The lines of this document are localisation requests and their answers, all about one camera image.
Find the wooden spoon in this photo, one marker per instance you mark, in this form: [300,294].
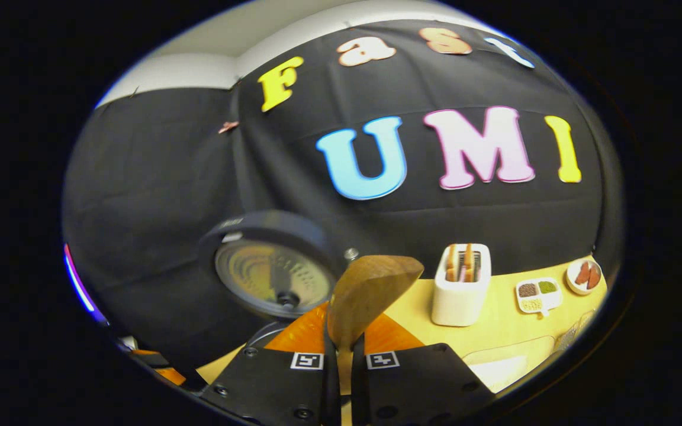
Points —
[370,290]

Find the white divided grain tray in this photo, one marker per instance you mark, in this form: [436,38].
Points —
[539,296]

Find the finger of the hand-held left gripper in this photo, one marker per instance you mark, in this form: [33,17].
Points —
[184,371]

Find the brown toast slice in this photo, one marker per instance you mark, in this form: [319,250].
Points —
[468,262]
[452,263]

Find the round white plate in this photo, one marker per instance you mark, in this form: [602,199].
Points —
[572,281]

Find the pink clothes peg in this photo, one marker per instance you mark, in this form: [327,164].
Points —
[228,126]

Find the dark grey rice cooker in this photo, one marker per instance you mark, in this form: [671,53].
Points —
[270,278]

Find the red meat slice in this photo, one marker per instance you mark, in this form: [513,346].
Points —
[582,273]
[594,277]

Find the white toaster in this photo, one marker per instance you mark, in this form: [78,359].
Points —
[459,305]

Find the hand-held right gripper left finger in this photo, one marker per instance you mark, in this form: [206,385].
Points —
[330,384]

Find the clear rice container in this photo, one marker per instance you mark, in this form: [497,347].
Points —
[501,367]

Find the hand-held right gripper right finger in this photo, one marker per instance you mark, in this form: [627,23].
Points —
[357,384]

